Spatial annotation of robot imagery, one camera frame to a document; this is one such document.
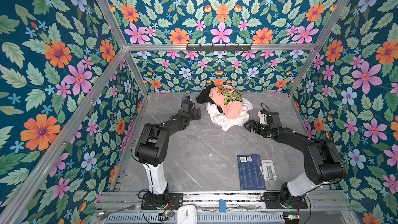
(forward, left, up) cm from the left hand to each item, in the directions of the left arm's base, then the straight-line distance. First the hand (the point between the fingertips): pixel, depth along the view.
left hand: (196, 107), depth 98 cm
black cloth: (+15, -6, -7) cm, 17 cm away
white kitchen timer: (-56, +5, -7) cm, 57 cm away
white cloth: (-5, -15, -7) cm, 17 cm away
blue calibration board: (-42, -28, -9) cm, 51 cm away
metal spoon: (-54, +42, -8) cm, 69 cm away
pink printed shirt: (+9, -23, -3) cm, 25 cm away
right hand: (-13, -33, -4) cm, 36 cm away
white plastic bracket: (-39, -38, -9) cm, 55 cm away
